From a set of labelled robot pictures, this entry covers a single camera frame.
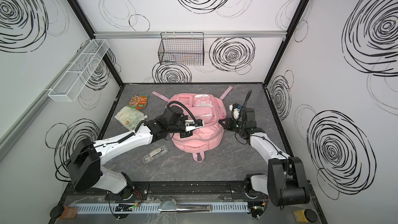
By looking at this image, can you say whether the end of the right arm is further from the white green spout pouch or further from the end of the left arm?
the white green spout pouch

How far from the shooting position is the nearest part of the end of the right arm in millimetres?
651

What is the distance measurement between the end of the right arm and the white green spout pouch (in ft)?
1.89

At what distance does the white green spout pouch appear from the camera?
999 mm

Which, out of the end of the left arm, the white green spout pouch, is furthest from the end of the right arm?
the white green spout pouch
